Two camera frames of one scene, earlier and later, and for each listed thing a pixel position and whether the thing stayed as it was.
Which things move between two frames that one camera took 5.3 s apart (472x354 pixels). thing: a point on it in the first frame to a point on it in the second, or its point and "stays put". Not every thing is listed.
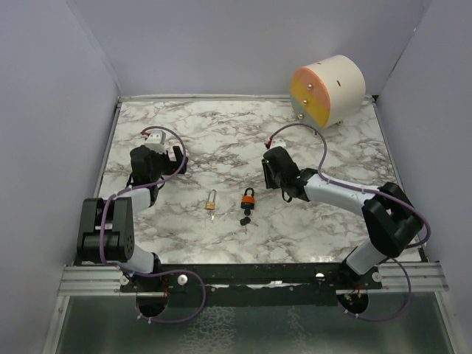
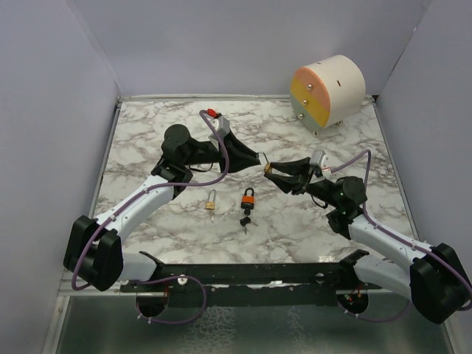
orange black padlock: x=248 y=200 stays put
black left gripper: x=172 y=164 to x=239 y=156
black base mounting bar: x=251 y=285 stays put
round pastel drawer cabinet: x=327 y=92 stays put
